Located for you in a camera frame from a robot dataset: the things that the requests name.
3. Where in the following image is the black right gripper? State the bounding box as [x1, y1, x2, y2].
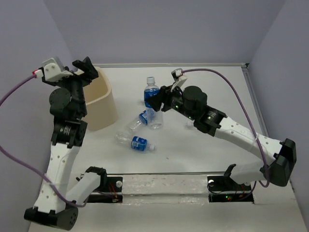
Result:
[145, 81, 196, 121]

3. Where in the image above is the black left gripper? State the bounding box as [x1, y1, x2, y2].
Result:
[44, 56, 99, 115]

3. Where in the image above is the blue label bottle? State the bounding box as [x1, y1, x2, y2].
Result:
[115, 131, 155, 152]
[126, 110, 148, 134]
[143, 76, 164, 131]

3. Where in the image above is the clear unlabelled bottle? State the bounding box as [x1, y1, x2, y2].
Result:
[186, 121, 194, 128]

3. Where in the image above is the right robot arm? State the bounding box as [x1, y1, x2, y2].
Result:
[145, 86, 296, 189]

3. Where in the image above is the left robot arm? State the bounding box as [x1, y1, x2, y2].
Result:
[24, 57, 107, 231]

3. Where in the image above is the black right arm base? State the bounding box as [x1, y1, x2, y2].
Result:
[207, 164, 254, 203]

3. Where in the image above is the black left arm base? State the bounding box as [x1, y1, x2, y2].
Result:
[87, 175, 123, 203]

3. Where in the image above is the cream plastic bin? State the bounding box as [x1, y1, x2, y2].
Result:
[83, 67, 118, 131]

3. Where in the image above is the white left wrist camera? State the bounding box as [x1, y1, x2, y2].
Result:
[42, 57, 73, 82]

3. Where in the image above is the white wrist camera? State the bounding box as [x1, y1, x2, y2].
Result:
[171, 68, 187, 92]
[42, 57, 73, 82]

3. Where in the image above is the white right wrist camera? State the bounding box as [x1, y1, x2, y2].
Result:
[171, 68, 187, 92]

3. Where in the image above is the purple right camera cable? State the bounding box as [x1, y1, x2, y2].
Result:
[182, 68, 270, 189]

